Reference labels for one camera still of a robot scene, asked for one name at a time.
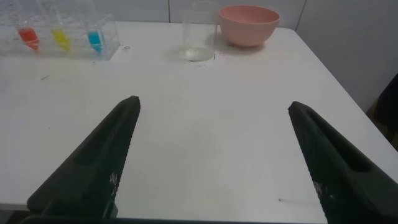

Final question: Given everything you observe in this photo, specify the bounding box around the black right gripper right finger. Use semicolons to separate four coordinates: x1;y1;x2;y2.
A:
287;101;398;224

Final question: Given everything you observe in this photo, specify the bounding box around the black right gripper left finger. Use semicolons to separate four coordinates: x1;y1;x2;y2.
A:
27;95;141;220

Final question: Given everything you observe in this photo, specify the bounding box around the test tube with blue liquid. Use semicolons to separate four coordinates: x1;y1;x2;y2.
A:
74;0;105;54

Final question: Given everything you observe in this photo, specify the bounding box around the test tube with yellow pigment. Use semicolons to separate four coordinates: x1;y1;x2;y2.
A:
37;0;72;53

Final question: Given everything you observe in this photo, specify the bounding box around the clear plastic test tube rack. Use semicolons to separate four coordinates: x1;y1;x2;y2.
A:
0;12;121;62

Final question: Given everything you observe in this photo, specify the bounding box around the test tube with red liquid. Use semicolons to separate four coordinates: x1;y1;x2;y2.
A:
12;0;41;52

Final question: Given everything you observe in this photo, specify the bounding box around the clear glass beaker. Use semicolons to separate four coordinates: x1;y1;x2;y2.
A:
180;1;218;62

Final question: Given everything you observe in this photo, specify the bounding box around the dark object beside table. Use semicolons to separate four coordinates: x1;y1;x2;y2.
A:
366;73;398;144

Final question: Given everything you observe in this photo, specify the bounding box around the pink bowl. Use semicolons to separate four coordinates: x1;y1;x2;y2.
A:
218;4;280;48

